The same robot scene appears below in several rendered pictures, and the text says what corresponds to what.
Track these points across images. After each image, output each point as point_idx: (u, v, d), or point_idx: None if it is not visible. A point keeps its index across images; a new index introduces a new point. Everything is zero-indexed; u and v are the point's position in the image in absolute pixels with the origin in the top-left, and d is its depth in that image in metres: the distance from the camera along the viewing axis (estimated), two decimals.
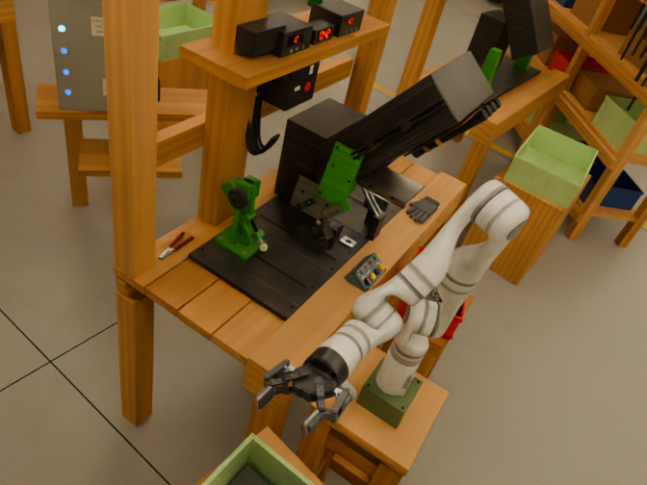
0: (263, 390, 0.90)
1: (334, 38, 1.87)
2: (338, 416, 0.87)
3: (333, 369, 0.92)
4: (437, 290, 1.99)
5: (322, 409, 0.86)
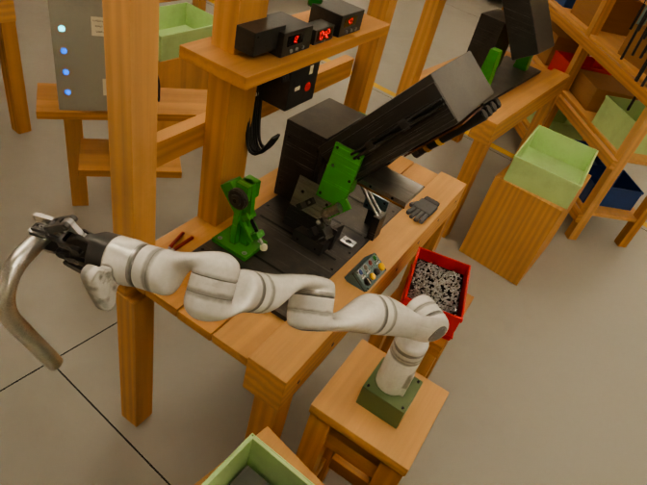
0: (58, 246, 0.92)
1: (334, 38, 1.87)
2: (49, 225, 0.85)
3: (106, 231, 0.86)
4: (437, 290, 1.99)
5: None
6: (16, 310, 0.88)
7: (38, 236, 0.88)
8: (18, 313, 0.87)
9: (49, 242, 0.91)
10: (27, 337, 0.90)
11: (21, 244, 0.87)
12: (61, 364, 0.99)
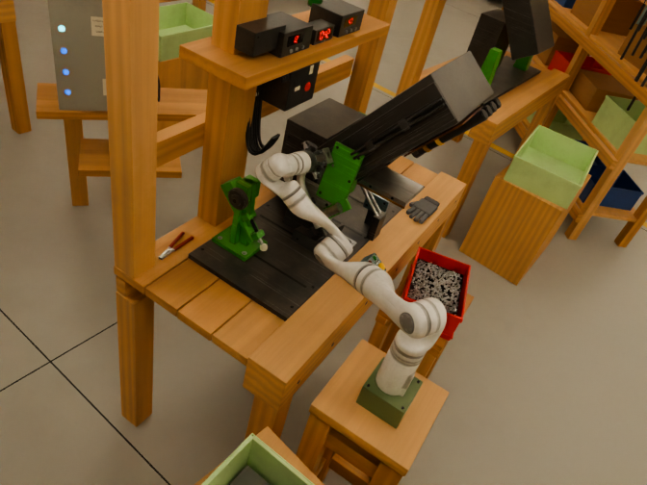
0: (324, 165, 1.88)
1: (334, 38, 1.87)
2: (310, 146, 1.85)
3: (309, 151, 1.77)
4: (437, 290, 1.99)
5: (319, 151, 1.86)
6: (304, 185, 1.95)
7: (318, 155, 1.89)
8: (301, 185, 1.94)
9: (323, 161, 1.88)
10: None
11: None
12: (317, 227, 1.95)
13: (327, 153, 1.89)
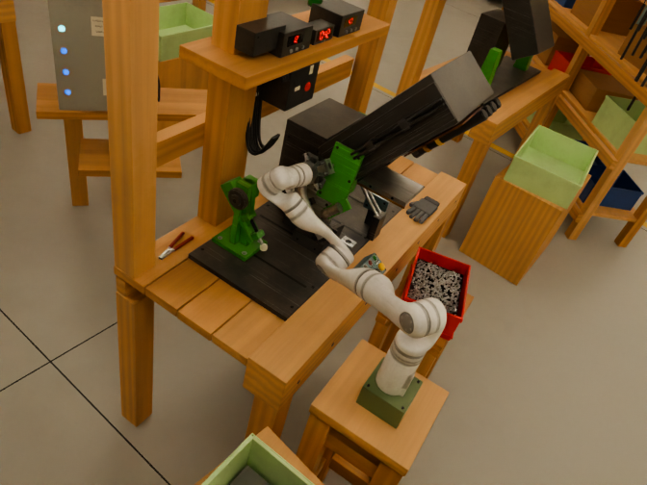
0: (325, 175, 1.87)
1: (334, 38, 1.87)
2: (311, 158, 1.85)
3: (310, 163, 1.77)
4: (437, 290, 1.99)
5: (320, 162, 1.86)
6: (306, 195, 1.95)
7: (319, 165, 1.89)
8: (303, 195, 1.94)
9: (324, 171, 1.88)
10: None
11: None
12: (319, 238, 1.95)
13: (328, 164, 1.89)
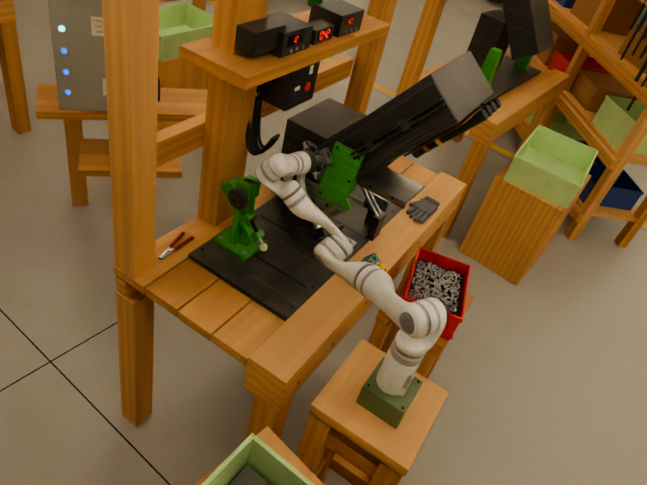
0: (324, 165, 1.88)
1: (334, 38, 1.87)
2: (310, 146, 1.85)
3: (309, 151, 1.77)
4: (437, 290, 1.99)
5: (319, 151, 1.86)
6: (304, 185, 1.95)
7: (318, 155, 1.89)
8: (301, 185, 1.94)
9: (323, 161, 1.88)
10: None
11: None
12: (317, 227, 1.95)
13: (327, 153, 1.89)
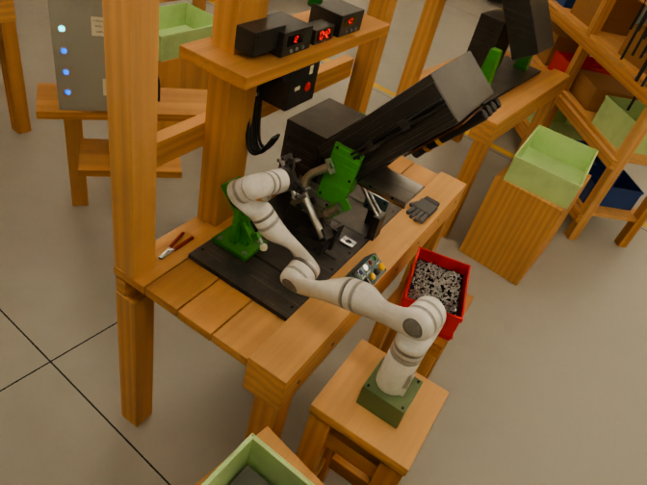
0: (306, 191, 1.74)
1: (334, 38, 1.87)
2: None
3: (288, 168, 1.65)
4: (437, 290, 1.99)
5: (295, 159, 1.71)
6: (307, 195, 1.95)
7: (321, 165, 1.89)
8: None
9: (326, 171, 1.89)
10: (306, 210, 1.96)
11: (316, 166, 1.92)
12: (321, 238, 1.96)
13: (329, 164, 1.90)
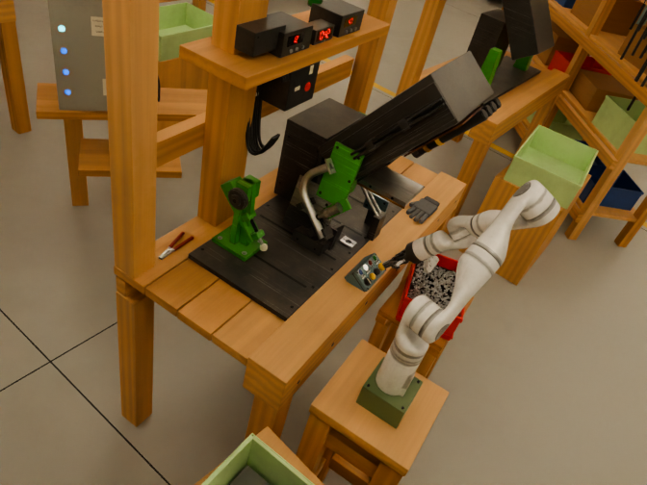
0: (390, 260, 1.92)
1: (334, 38, 1.87)
2: (392, 267, 1.87)
3: (405, 250, 1.82)
4: (437, 290, 1.99)
5: (390, 260, 1.90)
6: (307, 195, 1.95)
7: (321, 165, 1.89)
8: (304, 195, 1.95)
9: (326, 171, 1.89)
10: (306, 210, 1.96)
11: (316, 166, 1.92)
12: (321, 238, 1.96)
13: (329, 164, 1.90)
